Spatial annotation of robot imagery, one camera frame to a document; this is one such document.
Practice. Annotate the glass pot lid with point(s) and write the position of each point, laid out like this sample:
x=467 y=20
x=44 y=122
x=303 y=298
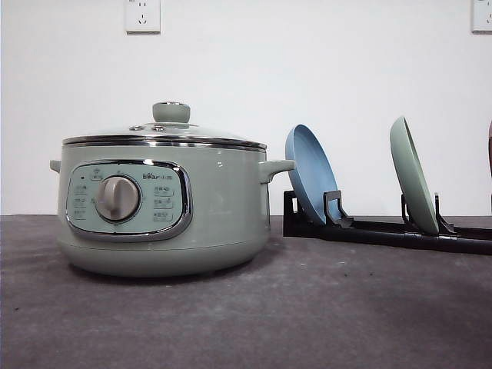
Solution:
x=169 y=128

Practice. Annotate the green plate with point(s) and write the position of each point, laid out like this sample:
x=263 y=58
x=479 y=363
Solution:
x=411 y=179

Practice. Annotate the blue plate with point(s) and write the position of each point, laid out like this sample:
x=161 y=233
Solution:
x=312 y=173

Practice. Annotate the green electric steamer pot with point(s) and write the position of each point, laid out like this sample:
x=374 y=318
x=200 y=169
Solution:
x=163 y=197

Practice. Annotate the black dish rack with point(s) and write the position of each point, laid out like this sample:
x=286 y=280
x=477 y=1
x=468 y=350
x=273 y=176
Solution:
x=409 y=233

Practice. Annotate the grey table cloth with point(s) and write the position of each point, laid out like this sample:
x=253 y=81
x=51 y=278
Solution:
x=303 y=303

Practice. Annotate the white wall socket left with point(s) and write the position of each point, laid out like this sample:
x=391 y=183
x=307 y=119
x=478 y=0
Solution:
x=142 y=17

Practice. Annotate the white wall socket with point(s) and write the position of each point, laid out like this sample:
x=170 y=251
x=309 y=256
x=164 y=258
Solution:
x=482 y=18
x=142 y=17

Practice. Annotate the white wall socket right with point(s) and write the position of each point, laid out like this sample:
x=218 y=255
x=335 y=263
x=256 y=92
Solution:
x=482 y=18

